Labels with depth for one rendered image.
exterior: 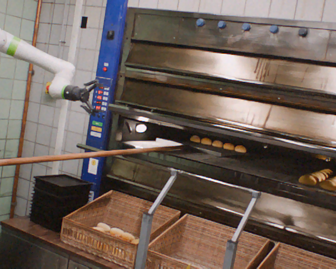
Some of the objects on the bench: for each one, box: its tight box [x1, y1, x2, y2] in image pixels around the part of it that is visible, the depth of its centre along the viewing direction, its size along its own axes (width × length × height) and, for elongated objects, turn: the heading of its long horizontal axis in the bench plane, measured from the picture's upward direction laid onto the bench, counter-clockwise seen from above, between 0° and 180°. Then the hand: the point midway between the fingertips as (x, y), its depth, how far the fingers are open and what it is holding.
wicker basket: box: [60, 190, 180, 269], centre depth 299 cm, size 49×56×28 cm
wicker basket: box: [144, 214, 270, 269], centre depth 269 cm, size 49×56×28 cm
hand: (103, 99), depth 269 cm, fingers open, 13 cm apart
